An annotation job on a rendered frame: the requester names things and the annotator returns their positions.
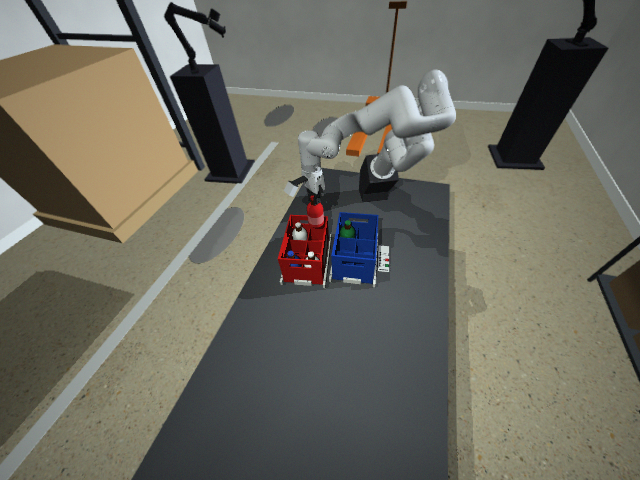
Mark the white bottle with brown label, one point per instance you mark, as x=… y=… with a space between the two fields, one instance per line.
x=311 y=256

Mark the red plastic crate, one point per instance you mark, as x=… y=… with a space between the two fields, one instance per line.
x=301 y=248

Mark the white pick list card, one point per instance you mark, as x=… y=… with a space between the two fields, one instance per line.
x=383 y=258

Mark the blue plastic crate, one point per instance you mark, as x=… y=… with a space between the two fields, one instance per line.
x=355 y=258

